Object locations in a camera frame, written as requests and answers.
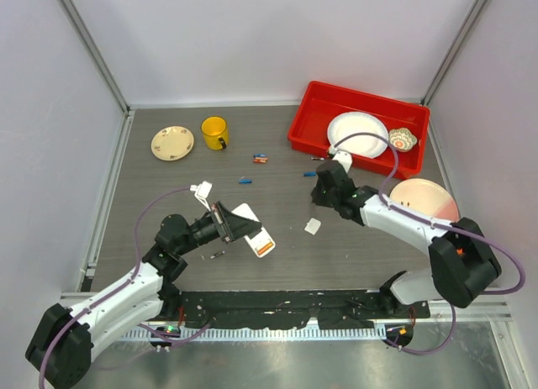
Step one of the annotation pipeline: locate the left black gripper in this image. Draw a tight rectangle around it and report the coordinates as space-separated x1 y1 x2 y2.
176 201 261 256

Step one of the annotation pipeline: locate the white remote control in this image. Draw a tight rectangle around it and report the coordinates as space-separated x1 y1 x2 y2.
232 203 277 259

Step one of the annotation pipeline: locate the white battery cover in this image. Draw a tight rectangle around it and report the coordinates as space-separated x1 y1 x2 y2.
304 218 321 235

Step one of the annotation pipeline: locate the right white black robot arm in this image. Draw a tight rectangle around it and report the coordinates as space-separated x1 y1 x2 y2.
311 160 502 318

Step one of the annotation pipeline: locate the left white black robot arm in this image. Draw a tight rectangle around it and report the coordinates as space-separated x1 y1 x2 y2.
25 202 276 388

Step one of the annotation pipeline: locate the dark battery near base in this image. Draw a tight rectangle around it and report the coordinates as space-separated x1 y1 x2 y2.
210 250 225 260

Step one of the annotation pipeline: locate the white paper plate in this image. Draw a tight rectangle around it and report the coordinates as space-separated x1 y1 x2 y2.
327 112 388 159

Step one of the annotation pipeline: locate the red plastic bin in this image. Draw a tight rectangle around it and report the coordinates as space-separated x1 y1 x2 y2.
287 81 430 179

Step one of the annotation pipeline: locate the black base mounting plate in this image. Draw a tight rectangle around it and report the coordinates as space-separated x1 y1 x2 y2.
143 290 430 330

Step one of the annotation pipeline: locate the small patterned ceramic bowl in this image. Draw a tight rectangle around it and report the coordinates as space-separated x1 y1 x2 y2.
388 128 418 153

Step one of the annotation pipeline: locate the pink white ceramic plate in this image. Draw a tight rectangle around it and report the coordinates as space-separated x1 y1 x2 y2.
390 178 460 222

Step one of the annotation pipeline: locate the yellow mug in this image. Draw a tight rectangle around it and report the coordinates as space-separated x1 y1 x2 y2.
201 116 229 150

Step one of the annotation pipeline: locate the cream floral plate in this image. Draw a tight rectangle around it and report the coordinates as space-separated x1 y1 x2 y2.
150 126 194 161

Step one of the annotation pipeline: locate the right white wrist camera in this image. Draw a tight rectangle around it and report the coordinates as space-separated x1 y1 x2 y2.
328 147 353 172

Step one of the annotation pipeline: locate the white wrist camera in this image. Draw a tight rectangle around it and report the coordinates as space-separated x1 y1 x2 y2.
190 181 213 212
328 147 353 172

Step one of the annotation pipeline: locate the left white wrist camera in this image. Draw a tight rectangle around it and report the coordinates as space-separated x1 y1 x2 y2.
190 181 213 212

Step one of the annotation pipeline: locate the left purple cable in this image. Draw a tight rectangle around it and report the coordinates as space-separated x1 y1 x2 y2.
37 187 211 389

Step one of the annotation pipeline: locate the purple cable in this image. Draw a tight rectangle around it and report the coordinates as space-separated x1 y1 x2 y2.
37 187 211 389
334 131 526 355

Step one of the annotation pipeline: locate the white slotted cable duct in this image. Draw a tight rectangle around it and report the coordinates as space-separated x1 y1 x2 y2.
118 323 386 343

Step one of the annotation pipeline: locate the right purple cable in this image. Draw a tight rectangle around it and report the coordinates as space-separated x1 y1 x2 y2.
334 131 526 355

